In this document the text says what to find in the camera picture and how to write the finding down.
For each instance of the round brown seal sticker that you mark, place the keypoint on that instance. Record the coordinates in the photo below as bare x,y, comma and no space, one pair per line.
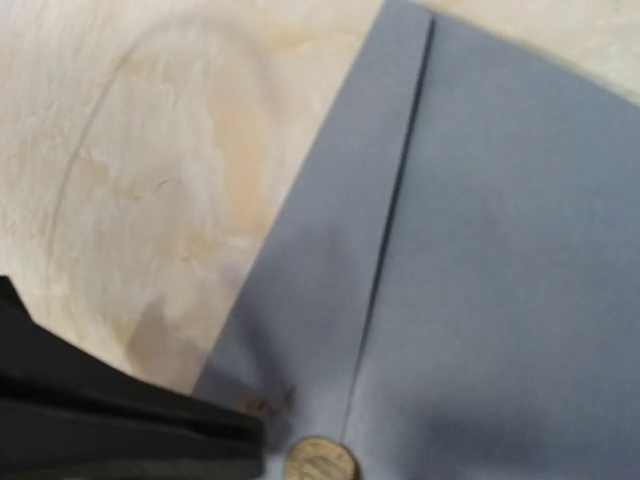
320,458

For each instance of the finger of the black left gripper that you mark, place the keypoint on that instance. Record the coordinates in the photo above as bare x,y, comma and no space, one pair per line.
26,455
54,388

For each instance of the blue paper envelope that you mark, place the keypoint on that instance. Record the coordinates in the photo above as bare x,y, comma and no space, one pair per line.
451,287

